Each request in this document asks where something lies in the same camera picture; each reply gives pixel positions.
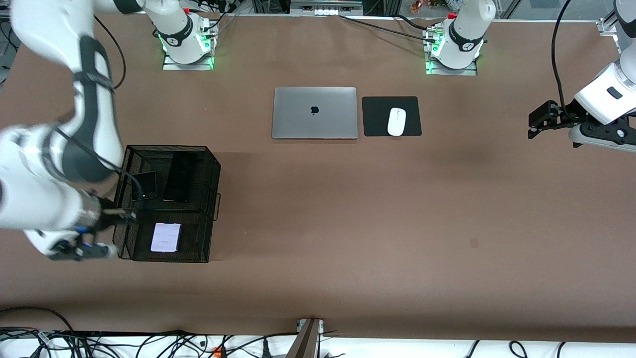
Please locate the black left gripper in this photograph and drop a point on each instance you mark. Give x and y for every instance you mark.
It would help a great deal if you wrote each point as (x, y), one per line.
(566, 117)

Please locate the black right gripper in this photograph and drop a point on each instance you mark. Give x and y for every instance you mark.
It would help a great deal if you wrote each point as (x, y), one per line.
(107, 215)

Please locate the small black flip phone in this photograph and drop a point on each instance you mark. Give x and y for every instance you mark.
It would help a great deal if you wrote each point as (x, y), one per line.
(144, 185)

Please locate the white flip phone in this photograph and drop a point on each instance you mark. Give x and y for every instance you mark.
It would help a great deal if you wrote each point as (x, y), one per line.
(166, 237)

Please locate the long black phone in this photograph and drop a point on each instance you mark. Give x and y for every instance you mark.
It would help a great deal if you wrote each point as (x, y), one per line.
(181, 179)

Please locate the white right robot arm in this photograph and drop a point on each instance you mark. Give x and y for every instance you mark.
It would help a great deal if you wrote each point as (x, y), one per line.
(94, 124)

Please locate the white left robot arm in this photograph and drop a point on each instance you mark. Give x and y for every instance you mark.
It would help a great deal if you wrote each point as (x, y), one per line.
(606, 89)

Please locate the black power strip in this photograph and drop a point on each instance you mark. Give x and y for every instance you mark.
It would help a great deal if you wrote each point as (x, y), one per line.
(124, 333)

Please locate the white computer mouse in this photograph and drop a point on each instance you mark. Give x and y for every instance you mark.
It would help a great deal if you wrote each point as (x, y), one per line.
(396, 122)

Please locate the black mouse pad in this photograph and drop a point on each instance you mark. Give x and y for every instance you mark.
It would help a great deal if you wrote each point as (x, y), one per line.
(377, 117)

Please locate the silver closed laptop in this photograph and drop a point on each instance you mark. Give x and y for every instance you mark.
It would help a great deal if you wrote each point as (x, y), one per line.
(314, 112)

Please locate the white power strip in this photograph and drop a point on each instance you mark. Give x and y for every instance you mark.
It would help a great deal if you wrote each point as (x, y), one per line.
(325, 11)

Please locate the aluminium corner bracket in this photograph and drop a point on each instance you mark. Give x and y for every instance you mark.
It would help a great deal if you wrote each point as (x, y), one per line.
(607, 27)

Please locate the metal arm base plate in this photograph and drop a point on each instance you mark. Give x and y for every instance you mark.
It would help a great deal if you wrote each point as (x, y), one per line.
(432, 69)
(171, 65)

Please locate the aluminium camera post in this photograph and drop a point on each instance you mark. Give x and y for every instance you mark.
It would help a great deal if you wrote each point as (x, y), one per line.
(305, 343)

